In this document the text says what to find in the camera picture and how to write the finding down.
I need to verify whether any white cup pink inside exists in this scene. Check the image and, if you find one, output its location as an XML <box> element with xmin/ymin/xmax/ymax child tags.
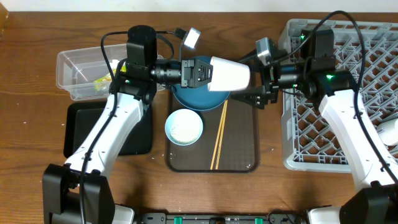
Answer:
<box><xmin>208</xmin><ymin>57</ymin><xmax>251</xmax><ymax>91</ymax></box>

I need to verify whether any dark blue round plate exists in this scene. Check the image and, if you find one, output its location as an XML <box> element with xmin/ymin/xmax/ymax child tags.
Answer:
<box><xmin>172</xmin><ymin>55</ymin><xmax>231</xmax><ymax>112</ymax></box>

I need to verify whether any wooden chopstick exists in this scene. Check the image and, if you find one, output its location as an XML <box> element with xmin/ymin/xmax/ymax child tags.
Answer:
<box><xmin>210</xmin><ymin>100</ymin><xmax>228</xmax><ymax>170</ymax></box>
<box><xmin>215</xmin><ymin>100</ymin><xmax>228</xmax><ymax>169</ymax></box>

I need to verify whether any light blue bowl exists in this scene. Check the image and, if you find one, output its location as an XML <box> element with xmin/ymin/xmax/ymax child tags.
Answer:
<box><xmin>164</xmin><ymin>109</ymin><xmax>203</xmax><ymax>146</ymax></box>

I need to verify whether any yellow green snack wrapper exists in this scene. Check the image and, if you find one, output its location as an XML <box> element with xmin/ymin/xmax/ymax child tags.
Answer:
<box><xmin>93</xmin><ymin>69</ymin><xmax>116</xmax><ymax>91</ymax></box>

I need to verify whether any white cup green inside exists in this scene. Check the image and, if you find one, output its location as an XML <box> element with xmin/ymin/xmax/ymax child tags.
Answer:
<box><xmin>376</xmin><ymin>119</ymin><xmax>398</xmax><ymax>146</ymax></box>

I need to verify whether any white paper napkin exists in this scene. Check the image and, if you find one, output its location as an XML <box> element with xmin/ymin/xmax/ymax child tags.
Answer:
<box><xmin>109</xmin><ymin>59</ymin><xmax>119</xmax><ymax>70</ymax></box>

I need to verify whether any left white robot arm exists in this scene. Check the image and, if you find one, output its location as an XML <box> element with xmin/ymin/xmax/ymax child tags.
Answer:
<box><xmin>42</xmin><ymin>25</ymin><xmax>214</xmax><ymax>223</ymax></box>

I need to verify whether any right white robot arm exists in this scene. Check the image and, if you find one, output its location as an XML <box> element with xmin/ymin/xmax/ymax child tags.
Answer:
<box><xmin>232</xmin><ymin>25</ymin><xmax>397</xmax><ymax>223</ymax></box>

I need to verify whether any clear plastic waste bin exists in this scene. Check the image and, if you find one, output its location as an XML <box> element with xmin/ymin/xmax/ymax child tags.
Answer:
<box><xmin>55</xmin><ymin>43</ymin><xmax>165</xmax><ymax>101</ymax></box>

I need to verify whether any black plastic waste tray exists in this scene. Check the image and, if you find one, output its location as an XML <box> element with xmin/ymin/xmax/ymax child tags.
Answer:
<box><xmin>63</xmin><ymin>101</ymin><xmax>153</xmax><ymax>158</ymax></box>

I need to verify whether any brown plastic serving tray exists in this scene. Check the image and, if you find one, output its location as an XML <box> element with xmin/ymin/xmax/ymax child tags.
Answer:
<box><xmin>165</xmin><ymin>93</ymin><xmax>259</xmax><ymax>173</ymax></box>

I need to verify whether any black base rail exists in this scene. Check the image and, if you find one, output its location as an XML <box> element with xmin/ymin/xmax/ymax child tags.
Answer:
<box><xmin>132</xmin><ymin>212</ymin><xmax>307</xmax><ymax>224</ymax></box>

